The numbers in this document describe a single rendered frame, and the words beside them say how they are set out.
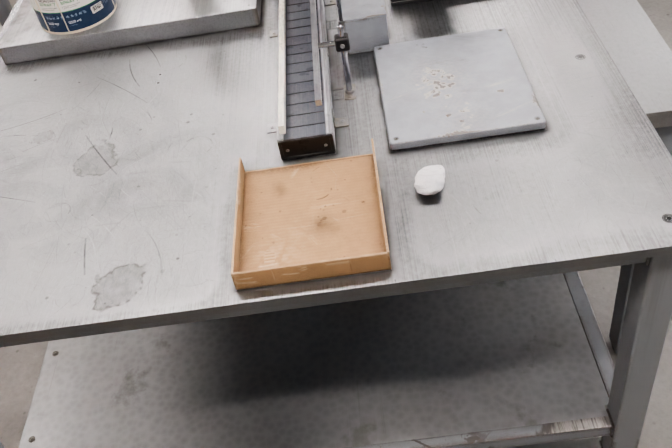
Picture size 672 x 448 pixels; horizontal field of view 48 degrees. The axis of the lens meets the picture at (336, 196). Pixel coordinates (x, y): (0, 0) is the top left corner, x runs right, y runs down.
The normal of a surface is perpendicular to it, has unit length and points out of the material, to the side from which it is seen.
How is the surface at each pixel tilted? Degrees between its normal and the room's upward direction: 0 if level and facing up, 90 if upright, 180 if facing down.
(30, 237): 0
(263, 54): 0
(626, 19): 0
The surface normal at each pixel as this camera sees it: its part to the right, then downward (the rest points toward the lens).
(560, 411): -0.15, -0.73
